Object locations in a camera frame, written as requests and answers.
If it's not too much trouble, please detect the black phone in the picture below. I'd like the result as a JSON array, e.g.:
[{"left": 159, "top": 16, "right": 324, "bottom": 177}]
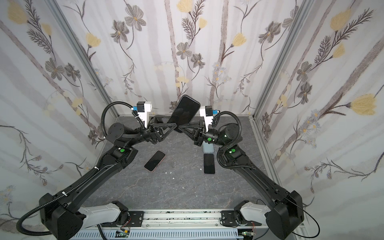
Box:
[{"left": 168, "top": 95, "right": 201, "bottom": 126}]

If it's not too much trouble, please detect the light blue phone case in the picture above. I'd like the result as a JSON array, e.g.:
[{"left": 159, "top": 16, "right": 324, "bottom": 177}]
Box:
[{"left": 202, "top": 142, "right": 215, "bottom": 154}]

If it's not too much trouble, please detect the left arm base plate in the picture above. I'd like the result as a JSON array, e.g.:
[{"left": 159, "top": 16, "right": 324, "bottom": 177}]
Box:
[{"left": 128, "top": 211, "right": 145, "bottom": 228}]

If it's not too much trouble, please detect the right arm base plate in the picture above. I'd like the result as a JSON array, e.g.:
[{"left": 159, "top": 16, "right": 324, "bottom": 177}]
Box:
[{"left": 220, "top": 211, "right": 239, "bottom": 228}]

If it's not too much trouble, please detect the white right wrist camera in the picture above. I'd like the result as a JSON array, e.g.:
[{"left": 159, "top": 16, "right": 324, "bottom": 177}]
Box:
[{"left": 199, "top": 106, "right": 219, "bottom": 132}]

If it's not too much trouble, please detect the aluminium front rail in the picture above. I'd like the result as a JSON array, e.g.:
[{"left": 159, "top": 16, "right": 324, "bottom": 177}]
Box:
[{"left": 58, "top": 208, "right": 307, "bottom": 232}]

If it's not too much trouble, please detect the white slotted cable duct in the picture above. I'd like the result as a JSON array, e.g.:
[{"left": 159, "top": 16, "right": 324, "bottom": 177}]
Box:
[{"left": 64, "top": 229, "right": 244, "bottom": 240}]

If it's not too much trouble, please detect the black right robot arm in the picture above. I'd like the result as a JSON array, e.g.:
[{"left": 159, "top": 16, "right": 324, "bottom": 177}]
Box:
[{"left": 179, "top": 120, "right": 305, "bottom": 240}]

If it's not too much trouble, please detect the phone in pink case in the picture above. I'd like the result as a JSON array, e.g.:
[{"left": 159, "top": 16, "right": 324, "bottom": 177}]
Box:
[{"left": 144, "top": 151, "right": 166, "bottom": 172}]

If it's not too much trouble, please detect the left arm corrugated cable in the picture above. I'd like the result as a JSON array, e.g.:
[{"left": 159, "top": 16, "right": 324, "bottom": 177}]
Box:
[{"left": 15, "top": 101, "right": 148, "bottom": 237}]

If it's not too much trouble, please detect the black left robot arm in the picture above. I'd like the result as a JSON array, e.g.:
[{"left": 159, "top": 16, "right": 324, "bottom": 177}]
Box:
[{"left": 39, "top": 123, "right": 177, "bottom": 240}]

